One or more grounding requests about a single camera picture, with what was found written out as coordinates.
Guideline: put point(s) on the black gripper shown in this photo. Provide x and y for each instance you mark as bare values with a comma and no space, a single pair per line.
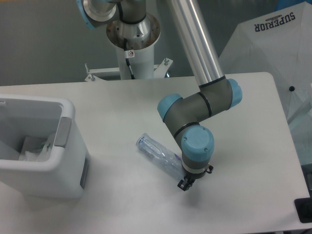
193,174

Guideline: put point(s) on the clear plastic bottle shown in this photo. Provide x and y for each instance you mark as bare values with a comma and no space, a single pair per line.
165,159

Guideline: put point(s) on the white plastic bag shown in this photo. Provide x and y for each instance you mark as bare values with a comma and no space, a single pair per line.
37,149

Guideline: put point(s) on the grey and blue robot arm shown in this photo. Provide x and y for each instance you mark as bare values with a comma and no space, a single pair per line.
216,94

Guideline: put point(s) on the white trash can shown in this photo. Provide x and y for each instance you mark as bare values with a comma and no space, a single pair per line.
63,175

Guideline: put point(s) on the black device at table edge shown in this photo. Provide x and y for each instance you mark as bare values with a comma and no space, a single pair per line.
304,209

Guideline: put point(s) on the white umbrella with Superior print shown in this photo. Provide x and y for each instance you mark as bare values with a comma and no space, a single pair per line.
279,43

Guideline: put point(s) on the white metal base frame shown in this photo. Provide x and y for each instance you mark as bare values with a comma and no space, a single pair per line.
159,71

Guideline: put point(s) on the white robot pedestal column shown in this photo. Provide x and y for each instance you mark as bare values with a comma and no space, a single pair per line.
134,43

